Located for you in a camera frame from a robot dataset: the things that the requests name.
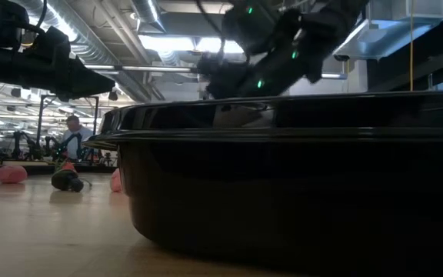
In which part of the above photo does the pink plush toy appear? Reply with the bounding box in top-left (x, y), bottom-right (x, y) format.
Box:
top-left (109, 168), bottom-right (124, 193)

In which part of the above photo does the silver spiral ventilation duct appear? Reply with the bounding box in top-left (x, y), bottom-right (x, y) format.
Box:
top-left (131, 0), bottom-right (167, 34)
top-left (12, 0), bottom-right (153, 103)

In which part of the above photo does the person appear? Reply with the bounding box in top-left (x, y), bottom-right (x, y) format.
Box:
top-left (60, 115), bottom-right (94, 161)

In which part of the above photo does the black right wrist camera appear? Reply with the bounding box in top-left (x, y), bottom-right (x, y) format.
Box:
top-left (196, 53), bottom-right (226, 77)

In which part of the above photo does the long tube ceiling light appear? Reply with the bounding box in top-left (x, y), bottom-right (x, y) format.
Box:
top-left (85, 64), bottom-right (348, 81)

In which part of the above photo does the yellow hanging cable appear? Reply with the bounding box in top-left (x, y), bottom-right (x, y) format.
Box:
top-left (408, 0), bottom-right (415, 92)

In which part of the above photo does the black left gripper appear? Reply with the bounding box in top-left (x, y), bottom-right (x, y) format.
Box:
top-left (32, 53), bottom-right (115, 102)

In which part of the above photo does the dark cherry with green stem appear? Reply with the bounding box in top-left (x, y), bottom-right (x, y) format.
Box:
top-left (68, 177), bottom-right (94, 193)

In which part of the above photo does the pink-red round fruit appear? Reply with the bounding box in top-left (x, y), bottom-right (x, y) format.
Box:
top-left (0, 165), bottom-right (28, 185)

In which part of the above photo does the black metal stand frame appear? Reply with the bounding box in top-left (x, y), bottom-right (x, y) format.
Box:
top-left (35, 95), bottom-right (100, 155)

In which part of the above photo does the sheet metal air duct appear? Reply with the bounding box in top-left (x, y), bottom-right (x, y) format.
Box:
top-left (332, 0), bottom-right (443, 62)

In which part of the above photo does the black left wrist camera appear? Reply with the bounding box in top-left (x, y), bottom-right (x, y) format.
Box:
top-left (32, 25), bottom-right (72, 58)

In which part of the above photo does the black plastic tupperware container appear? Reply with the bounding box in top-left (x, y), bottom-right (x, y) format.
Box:
top-left (82, 90), bottom-right (443, 277)

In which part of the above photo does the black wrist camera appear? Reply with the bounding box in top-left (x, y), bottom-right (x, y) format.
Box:
top-left (32, 25), bottom-right (72, 58)
top-left (196, 53), bottom-right (226, 77)

